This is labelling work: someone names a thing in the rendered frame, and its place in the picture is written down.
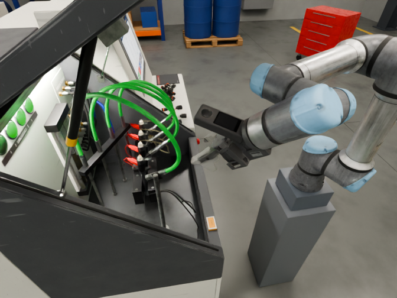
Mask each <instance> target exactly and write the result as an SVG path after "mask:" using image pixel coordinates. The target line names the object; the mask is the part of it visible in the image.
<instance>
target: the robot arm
mask: <svg viewBox="0 0 397 298"><path fill-rule="evenodd" d="M350 73H358V74H360V75H364V76H367V77H369V78H372V79H375V81H374V83H373V85H372V89H373V91H374V93H375V94H374V95H373V98H372V100H371V101H370V104H369V106H368V107H367V110H366V112H365V114H364V116H363V118H362V120H361V121H360V124H359V126H358V127H357V129H356V131H355V133H354V135H353V137H352V139H351V141H350V143H349V145H348V147H347V148H345V149H342V150H341V151H340V150H339V149H337V143H336V141H335V140H333V139H332V138H330V137H326V136H322V135H316V134H321V133H324V132H326V131H328V130H329V129H332V128H334V127H337V126H339V125H341V124H343V123H344V122H346V121H348V120H349V119H350V118H351V117H352V116H353V115H354V113H355V110H356V100H355V97H354V96H353V94H352V93H351V92H349V91H348V90H346V89H342V88H331V87H329V86H328V85H326V84H321V83H323V82H325V81H327V80H329V79H332V78H334V77H336V76H338V75H340V74H350ZM250 89H251V91H252V92H253V93H255V94H257V95H259V96H260V97H261V98H262V99H266V100H268V101H270V102H272V103H274V105H272V106H270V107H268V108H266V109H264V110H262V111H260V112H258V113H256V114H254V115H252V116H251V117H250V118H248V119H246V120H242V119H240V118H237V117H235V116H233V115H230V114H227V113H225V112H223V111H220V110H218V109H216V108H213V107H211V106H208V105H205V104H202V105H201V107H200V108H199V110H198V111H197V113H196V115H195V116H194V124H196V125H198V126H200V127H203V128H205V129H207V130H210V131H212V132H211V133H210V134H208V135H207V136H205V138H204V142H209V141H213V140H214V141H213V143H212V145H211V146H212V148H210V147H207V148H205V149H204V150H203V151H202V152H200V153H198V154H197V155H196V156H193V157H192V159H191V164H200V165H201V166H203V167H205V168H206V169H208V170H210V171H215V170H217V167H216V165H215V161H217V160H218V159H219V154H220V155H221V156H222V157H223V158H224V159H225V160H226V161H227V162H228V163H226V165H228V166H229V167H230V168H231V169H232V170H235V169H239V168H242V167H247V166H248V164H249V162H250V161H251V160H254V159H257V158H261V157H264V156H268V155H270V154H271V151H272V150H271V149H272V147H276V146H279V145H282V144H285V143H287V142H291V141H294V140H298V139H300V138H304V137H307V136H310V135H316V136H312V137H310V138H308V139H307V140H306V142H305V144H304V145H303V148H302V152H301V155H300V157H299V160H298V163H297V164H296V165H295V166H294V167H293V168H292V169H291V171H290V173H289V180H290V182H291V183H292V184H293V185H294V186H295V187H296V188H297V189H300V190H302V191H304V192H310V193H313V192H317V191H319V190H321V189H322V187H323V185H324V176H326V177H328V178H329V179H331V180H332V181H334V182H336V183H337V184H339V185H340V186H342V187H343V188H344V189H347V190H348V191H350V192H357V191H358V190H359V189H360V188H361V187H362V186H363V185H364V184H365V183H366V182H367V181H368V180H369V179H370V178H371V177H372V176H373V175H374V174H375V173H376V170H375V169H374V168H373V167H374V165H375V162H374V159H373V157H374V156H375V154H376V153H377V151H378V149H379V148H380V146H381V145H382V143H383V141H384V140H385V138H386V136H387V135H388V134H389V131H390V130H391V129H392V127H393V125H394V124H395V122H396V120H397V37H394V36H391V35H387V34H369V35H361V36H357V37H353V38H349V39H346V40H343V41H341V42H339V43H338V44H337V45H336V46H335V47H334V48H331V49H329V50H326V51H322V52H320V53H317V54H314V55H312V56H309V57H306V58H303V59H300V60H297V61H294V62H292V63H289V64H286V65H283V66H280V67H276V66H275V65H274V64H268V63H262V64H260V65H259V66H258V67H257V68H256V69H255V70H254V71H253V73H252V75H251V77H250ZM239 164H240V165H241V166H239V167H234V166H236V165H239Z"/></svg>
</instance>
